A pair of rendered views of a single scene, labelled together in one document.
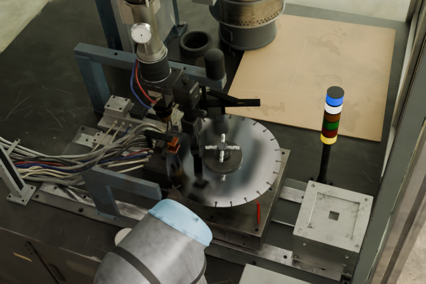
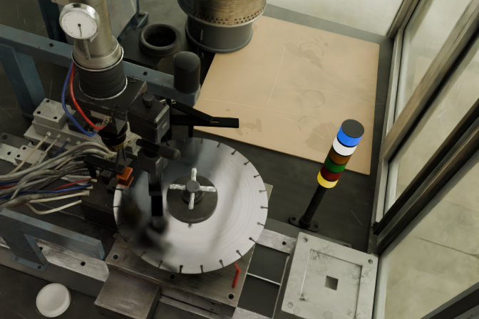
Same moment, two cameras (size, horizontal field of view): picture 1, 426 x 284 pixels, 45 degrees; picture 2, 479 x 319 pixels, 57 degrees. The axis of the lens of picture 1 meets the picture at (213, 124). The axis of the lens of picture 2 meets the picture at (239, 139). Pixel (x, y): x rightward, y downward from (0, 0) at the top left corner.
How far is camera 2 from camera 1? 55 cm
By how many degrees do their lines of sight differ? 11
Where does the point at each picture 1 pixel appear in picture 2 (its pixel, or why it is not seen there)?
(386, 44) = (370, 60)
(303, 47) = (281, 55)
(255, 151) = (234, 191)
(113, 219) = (37, 268)
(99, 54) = (26, 43)
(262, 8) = (242, 5)
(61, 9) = not seen: outside the picture
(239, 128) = (214, 158)
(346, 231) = (348, 306)
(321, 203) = (316, 264)
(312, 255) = not seen: outside the picture
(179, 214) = not seen: outside the picture
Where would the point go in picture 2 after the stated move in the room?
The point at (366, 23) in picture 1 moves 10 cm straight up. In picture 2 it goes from (348, 35) to (356, 13)
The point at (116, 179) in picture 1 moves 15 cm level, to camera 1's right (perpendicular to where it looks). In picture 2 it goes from (38, 229) to (120, 223)
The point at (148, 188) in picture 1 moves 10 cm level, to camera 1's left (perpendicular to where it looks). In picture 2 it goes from (85, 246) to (28, 250)
